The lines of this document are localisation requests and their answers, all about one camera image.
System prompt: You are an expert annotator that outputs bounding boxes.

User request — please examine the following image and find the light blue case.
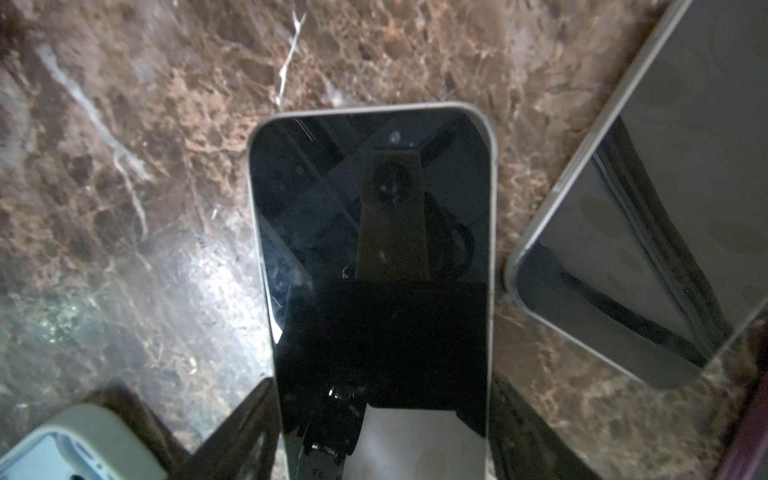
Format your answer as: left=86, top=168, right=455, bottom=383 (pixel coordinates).
left=1, top=403, right=168, bottom=480

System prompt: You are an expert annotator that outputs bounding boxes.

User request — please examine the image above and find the black phone grey edge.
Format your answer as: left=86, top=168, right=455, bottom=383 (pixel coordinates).
left=504, top=1, right=767, bottom=389

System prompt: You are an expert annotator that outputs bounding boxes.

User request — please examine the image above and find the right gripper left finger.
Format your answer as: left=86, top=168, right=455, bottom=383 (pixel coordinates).
left=170, top=378, right=281, bottom=479

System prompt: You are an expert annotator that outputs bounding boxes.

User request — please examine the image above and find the black phone purple edge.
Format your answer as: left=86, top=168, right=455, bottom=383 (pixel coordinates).
left=714, top=373, right=767, bottom=480

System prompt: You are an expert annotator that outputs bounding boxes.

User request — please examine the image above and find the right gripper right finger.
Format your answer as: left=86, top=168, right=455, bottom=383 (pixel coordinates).
left=489, top=374, right=598, bottom=479

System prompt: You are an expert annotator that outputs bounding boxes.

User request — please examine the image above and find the black phone silver edge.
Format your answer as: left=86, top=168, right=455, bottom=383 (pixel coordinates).
left=247, top=102, right=497, bottom=479

